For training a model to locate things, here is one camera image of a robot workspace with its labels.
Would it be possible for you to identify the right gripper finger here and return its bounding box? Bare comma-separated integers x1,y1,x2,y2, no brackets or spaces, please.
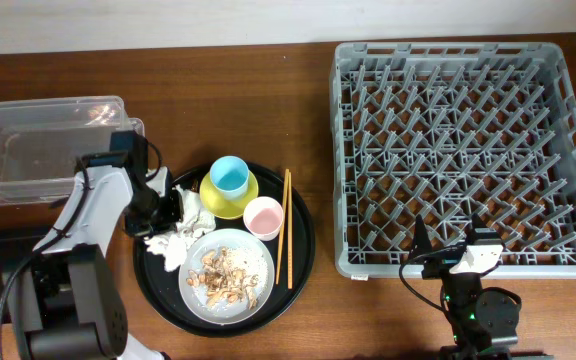
469,213,491,245
409,215,433,261

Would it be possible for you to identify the round black tray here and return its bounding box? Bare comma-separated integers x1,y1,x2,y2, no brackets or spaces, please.
133,162,316,338

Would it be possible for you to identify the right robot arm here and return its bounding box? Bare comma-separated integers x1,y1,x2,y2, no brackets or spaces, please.
399,214,550,360

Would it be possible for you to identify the grey plate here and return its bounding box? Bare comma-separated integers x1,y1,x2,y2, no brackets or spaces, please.
179,229,275,326

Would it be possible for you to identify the grey dishwasher rack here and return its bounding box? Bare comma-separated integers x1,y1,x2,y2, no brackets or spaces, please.
330,42,576,280

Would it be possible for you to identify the food scraps and rice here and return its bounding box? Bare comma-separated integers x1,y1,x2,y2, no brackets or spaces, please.
186,247,268,309

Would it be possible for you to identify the white tissue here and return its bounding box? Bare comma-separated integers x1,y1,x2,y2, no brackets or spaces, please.
144,185,216,272

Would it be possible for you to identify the yellow plastic bowl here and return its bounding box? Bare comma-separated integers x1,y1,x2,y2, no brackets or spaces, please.
199,172,259,220

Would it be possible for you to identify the right wooden chopstick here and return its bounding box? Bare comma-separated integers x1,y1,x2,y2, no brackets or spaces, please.
287,170,293,289

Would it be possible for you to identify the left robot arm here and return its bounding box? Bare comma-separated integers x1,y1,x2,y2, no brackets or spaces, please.
0,131,181,359

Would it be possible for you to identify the blue plastic cup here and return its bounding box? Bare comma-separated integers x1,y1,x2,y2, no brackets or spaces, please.
209,155,249,200

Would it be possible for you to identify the pink plastic cup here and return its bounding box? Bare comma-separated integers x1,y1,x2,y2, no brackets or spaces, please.
243,196,284,241

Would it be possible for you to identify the clear plastic bin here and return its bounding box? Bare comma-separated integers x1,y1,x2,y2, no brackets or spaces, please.
0,96,145,206

